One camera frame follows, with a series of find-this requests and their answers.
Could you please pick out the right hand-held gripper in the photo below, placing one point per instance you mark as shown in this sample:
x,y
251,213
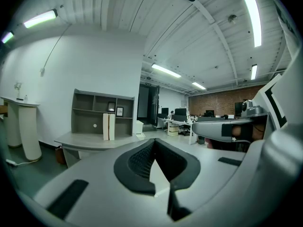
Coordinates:
x,y
208,129

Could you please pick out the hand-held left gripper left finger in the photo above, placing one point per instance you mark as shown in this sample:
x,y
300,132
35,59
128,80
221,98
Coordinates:
x,y
137,171

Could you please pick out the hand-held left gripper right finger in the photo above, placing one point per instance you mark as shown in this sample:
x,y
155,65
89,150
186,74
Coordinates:
x,y
182,169

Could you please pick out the white drawer cabinet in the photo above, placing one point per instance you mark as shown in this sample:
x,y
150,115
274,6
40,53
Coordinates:
x,y
140,129

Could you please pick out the person's right hand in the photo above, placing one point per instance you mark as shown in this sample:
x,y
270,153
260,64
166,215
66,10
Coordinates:
x,y
236,131

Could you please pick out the black computer monitor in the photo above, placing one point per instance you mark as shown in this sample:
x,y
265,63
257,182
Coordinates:
x,y
180,111

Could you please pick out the long white office desk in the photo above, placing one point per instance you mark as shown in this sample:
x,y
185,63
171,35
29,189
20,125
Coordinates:
x,y
175,123

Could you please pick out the ceiling tube light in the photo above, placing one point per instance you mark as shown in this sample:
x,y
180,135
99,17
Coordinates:
x,y
7,37
198,85
165,70
254,72
40,19
253,20

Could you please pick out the cream book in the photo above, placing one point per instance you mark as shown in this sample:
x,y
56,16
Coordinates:
x,y
111,126

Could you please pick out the grey wooden desk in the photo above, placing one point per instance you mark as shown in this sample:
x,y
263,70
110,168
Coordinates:
x,y
94,142

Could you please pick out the pale pink book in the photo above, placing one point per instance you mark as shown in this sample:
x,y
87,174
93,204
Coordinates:
x,y
105,126

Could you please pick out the dark open door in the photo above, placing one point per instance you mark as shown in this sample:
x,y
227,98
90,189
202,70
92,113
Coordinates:
x,y
151,103

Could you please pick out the black framed drawing picture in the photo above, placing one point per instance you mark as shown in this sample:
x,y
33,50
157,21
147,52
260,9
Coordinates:
x,y
119,111

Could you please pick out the grey wooden shelf hutch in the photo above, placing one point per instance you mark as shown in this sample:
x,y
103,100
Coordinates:
x,y
87,124

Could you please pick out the brown bin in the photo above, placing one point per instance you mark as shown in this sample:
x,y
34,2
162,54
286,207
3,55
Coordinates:
x,y
60,155

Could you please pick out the white power strip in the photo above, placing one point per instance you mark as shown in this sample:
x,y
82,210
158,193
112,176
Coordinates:
x,y
11,162

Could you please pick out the small white desk fan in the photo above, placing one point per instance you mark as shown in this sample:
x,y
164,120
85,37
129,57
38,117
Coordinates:
x,y
18,91

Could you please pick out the small standing frame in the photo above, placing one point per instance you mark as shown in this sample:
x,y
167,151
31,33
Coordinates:
x,y
111,106

